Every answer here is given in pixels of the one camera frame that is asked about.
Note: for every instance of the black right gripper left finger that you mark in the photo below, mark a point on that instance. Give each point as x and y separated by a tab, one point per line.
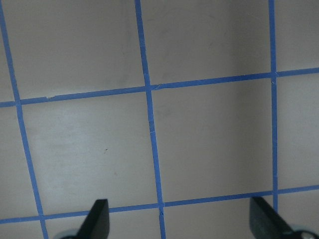
97	223

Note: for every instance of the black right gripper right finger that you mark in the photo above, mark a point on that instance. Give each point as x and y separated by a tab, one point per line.
265	222

